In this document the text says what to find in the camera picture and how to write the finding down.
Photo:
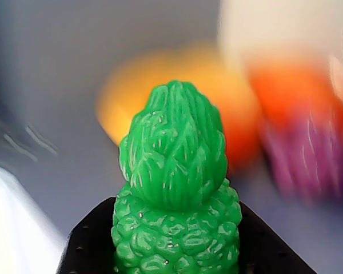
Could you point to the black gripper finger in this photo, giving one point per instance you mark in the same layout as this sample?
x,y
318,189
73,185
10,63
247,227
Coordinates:
x,y
268,248
88,242

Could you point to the orange toy fruit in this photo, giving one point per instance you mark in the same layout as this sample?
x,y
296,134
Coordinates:
x,y
125,100

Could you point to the purple and orange toy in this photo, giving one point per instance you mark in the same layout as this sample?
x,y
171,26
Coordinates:
x,y
303,142

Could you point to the green toy pineapple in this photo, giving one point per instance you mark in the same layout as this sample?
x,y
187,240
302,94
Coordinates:
x,y
174,199

